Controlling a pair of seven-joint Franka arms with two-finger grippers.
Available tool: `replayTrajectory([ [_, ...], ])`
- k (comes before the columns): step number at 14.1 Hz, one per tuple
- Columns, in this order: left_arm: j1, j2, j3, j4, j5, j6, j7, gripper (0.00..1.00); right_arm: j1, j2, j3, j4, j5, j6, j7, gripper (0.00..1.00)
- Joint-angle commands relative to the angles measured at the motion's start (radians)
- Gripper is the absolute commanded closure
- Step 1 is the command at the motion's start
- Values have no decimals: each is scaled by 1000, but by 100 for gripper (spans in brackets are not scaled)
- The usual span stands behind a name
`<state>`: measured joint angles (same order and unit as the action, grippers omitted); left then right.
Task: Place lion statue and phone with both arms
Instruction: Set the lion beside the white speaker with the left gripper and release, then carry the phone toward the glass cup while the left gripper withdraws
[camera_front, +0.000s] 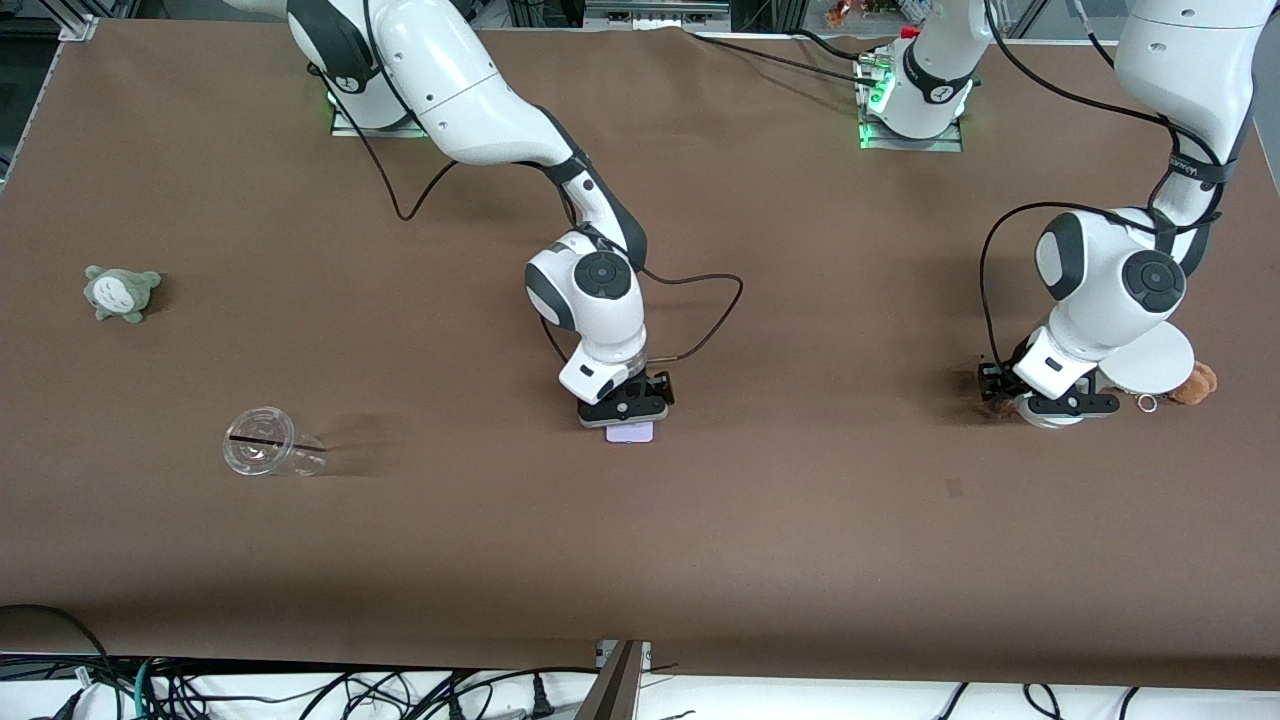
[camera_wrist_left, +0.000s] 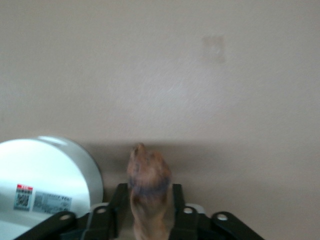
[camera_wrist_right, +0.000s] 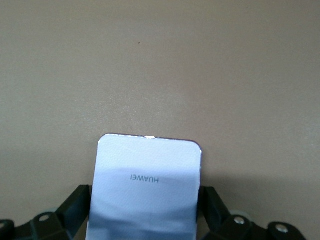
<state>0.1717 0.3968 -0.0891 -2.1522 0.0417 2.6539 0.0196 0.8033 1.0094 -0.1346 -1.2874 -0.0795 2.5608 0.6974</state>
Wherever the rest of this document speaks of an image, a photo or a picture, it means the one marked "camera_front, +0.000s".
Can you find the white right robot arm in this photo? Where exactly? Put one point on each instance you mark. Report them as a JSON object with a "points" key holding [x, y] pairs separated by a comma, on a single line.
{"points": [[470, 90]]}

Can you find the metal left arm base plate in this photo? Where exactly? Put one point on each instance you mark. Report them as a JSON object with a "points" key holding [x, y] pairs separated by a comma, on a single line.
{"points": [[880, 140]]}

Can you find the aluminium frame rail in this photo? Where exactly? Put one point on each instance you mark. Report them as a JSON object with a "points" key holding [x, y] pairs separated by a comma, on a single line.
{"points": [[655, 10]]}

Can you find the grey totoro plush toy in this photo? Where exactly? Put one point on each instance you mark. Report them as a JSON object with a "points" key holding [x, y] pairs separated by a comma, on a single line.
{"points": [[122, 294]]}

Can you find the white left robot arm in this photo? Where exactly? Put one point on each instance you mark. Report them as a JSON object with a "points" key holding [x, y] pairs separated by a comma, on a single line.
{"points": [[1110, 290]]}

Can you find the white phone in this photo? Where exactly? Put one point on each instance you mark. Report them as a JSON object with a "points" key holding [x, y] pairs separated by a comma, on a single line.
{"points": [[630, 433]]}

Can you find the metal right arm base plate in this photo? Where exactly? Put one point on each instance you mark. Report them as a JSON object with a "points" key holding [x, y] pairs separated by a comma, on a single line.
{"points": [[345, 125]]}

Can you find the grey metal post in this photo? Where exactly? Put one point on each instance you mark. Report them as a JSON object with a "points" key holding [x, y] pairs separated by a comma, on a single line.
{"points": [[612, 690]]}

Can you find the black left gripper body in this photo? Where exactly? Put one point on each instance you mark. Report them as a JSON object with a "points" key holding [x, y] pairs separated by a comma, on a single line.
{"points": [[992, 381]]}

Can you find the black power plug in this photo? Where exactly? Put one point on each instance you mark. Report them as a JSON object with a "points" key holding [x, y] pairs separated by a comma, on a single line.
{"points": [[542, 700]]}

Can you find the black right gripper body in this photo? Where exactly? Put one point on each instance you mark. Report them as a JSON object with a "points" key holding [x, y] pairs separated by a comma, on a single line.
{"points": [[655, 384]]}

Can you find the clear plastic cup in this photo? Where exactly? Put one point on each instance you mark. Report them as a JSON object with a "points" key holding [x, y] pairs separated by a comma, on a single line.
{"points": [[262, 444]]}

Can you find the colourful toys in background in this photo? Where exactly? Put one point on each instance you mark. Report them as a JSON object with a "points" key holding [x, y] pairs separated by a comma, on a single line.
{"points": [[850, 10]]}

